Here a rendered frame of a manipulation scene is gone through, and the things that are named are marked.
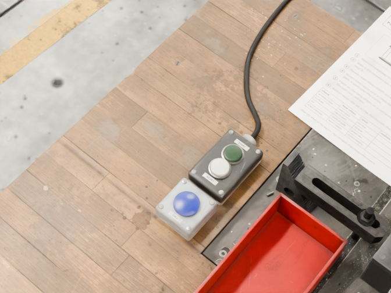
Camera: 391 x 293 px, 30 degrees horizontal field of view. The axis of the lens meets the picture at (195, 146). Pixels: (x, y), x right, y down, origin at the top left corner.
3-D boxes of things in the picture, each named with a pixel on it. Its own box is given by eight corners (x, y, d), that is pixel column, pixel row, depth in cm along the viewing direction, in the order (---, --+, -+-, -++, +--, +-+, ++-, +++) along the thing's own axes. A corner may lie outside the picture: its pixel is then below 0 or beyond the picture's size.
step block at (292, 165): (275, 189, 114) (283, 163, 106) (286, 176, 115) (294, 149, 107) (309, 214, 112) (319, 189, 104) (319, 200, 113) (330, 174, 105)
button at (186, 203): (167, 209, 110) (167, 203, 108) (184, 190, 111) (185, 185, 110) (188, 225, 109) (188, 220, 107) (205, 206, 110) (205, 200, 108)
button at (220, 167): (206, 173, 113) (206, 167, 111) (217, 160, 114) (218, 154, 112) (220, 183, 112) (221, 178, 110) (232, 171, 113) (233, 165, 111)
